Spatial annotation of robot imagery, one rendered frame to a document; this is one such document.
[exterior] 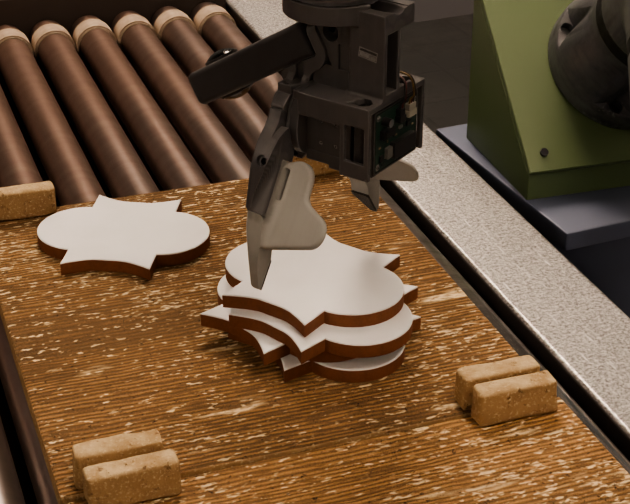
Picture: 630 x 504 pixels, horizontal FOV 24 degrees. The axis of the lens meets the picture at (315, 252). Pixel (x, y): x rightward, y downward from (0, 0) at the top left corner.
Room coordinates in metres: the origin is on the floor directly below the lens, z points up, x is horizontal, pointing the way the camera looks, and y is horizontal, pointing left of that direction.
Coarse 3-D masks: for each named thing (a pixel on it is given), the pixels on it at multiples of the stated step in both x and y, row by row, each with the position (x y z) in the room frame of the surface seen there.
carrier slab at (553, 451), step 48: (432, 432) 0.81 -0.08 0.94; (480, 432) 0.81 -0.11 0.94; (528, 432) 0.81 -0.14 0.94; (576, 432) 0.81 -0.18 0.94; (192, 480) 0.75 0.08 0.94; (240, 480) 0.75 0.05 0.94; (288, 480) 0.75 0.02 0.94; (336, 480) 0.75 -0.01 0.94; (384, 480) 0.75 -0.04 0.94; (432, 480) 0.75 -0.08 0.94; (480, 480) 0.75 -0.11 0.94; (528, 480) 0.75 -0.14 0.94; (576, 480) 0.75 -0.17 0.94; (624, 480) 0.75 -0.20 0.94
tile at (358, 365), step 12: (420, 324) 0.94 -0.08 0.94; (228, 336) 0.92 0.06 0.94; (276, 360) 0.89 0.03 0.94; (288, 360) 0.88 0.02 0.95; (348, 360) 0.88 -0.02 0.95; (360, 360) 0.88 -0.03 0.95; (372, 360) 0.88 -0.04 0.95; (384, 360) 0.88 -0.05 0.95; (396, 360) 0.88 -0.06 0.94; (288, 372) 0.87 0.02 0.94; (300, 372) 0.87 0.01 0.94; (324, 372) 0.87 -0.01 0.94; (336, 372) 0.87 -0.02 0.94; (348, 372) 0.87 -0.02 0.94; (360, 372) 0.87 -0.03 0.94; (372, 372) 0.87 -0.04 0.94; (384, 372) 0.87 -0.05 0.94
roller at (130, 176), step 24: (48, 24) 1.65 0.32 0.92; (48, 48) 1.59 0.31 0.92; (72, 48) 1.59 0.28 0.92; (48, 72) 1.56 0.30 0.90; (72, 72) 1.51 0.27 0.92; (72, 96) 1.45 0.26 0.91; (96, 96) 1.44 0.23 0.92; (72, 120) 1.43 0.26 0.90; (96, 120) 1.37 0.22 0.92; (96, 144) 1.33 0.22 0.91; (120, 144) 1.31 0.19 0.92; (120, 168) 1.26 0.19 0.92; (144, 168) 1.27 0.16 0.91; (120, 192) 1.22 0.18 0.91; (144, 192) 1.21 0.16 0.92
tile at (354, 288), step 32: (288, 256) 0.97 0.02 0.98; (320, 256) 0.97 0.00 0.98; (352, 256) 0.97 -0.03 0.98; (384, 256) 0.97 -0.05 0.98; (288, 288) 0.92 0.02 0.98; (320, 288) 0.92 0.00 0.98; (352, 288) 0.92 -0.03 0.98; (384, 288) 0.92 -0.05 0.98; (288, 320) 0.89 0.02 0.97; (320, 320) 0.89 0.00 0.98; (352, 320) 0.88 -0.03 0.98; (384, 320) 0.89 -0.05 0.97
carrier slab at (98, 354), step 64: (192, 192) 1.17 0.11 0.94; (320, 192) 1.17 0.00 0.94; (0, 256) 1.05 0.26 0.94; (64, 320) 0.95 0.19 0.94; (128, 320) 0.95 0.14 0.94; (192, 320) 0.95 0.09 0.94; (448, 320) 0.95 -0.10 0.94; (64, 384) 0.86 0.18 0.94; (128, 384) 0.86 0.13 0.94; (192, 384) 0.86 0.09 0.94; (256, 384) 0.86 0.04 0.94; (320, 384) 0.86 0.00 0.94; (384, 384) 0.86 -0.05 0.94; (448, 384) 0.86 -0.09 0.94; (64, 448) 0.79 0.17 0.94; (192, 448) 0.79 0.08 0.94; (256, 448) 0.79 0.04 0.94
